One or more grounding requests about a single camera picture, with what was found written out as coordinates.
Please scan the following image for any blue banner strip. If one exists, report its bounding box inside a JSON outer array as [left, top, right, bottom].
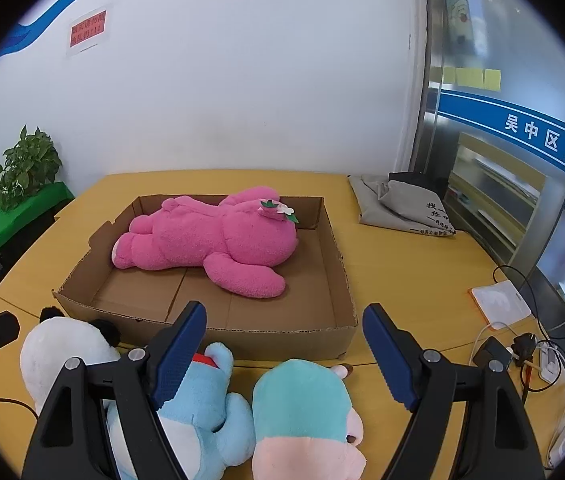
[[437, 91, 565, 187]]

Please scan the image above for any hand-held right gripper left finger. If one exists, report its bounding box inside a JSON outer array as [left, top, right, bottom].
[[30, 301, 208, 480]]

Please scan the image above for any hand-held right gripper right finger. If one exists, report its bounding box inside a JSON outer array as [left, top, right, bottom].
[[362, 302, 548, 480]]

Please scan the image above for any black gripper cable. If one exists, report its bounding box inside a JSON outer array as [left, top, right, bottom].
[[0, 396, 39, 419]]

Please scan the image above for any large green potted plant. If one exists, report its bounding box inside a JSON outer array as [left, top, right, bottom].
[[0, 125, 63, 211]]

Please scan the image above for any white cable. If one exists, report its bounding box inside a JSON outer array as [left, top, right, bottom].
[[469, 322, 494, 366]]

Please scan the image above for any white panda plush toy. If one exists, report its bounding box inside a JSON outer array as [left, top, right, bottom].
[[19, 306, 124, 413]]

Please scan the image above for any teal and pink plush toy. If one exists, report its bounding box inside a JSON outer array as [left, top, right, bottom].
[[251, 357, 367, 480]]

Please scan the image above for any white power strip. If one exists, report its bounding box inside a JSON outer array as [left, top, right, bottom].
[[537, 345, 565, 381]]

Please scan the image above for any metal door frame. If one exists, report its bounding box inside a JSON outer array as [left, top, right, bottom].
[[405, 0, 455, 201]]

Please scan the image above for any cartoon poster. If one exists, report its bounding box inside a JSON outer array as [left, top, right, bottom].
[[445, 0, 485, 56]]

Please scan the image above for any grey cloth bag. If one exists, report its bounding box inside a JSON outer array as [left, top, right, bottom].
[[347, 171, 459, 237]]

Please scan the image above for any black plug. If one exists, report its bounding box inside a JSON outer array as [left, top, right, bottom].
[[512, 332, 538, 361]]

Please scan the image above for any pink bear plush toy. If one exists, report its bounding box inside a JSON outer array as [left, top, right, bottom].
[[111, 185, 300, 301]]

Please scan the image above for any light blue plush toy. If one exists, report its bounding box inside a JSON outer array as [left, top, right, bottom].
[[105, 341, 256, 480]]

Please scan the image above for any red wall sign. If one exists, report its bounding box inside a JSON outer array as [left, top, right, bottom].
[[66, 10, 113, 57]]

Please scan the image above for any green cloth cover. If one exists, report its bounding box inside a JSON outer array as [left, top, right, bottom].
[[0, 182, 74, 286]]

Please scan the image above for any brown cardboard box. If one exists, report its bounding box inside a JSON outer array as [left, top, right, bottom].
[[52, 194, 359, 361]]

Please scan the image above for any white pad orange edge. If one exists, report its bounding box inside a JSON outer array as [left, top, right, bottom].
[[469, 280, 533, 332]]

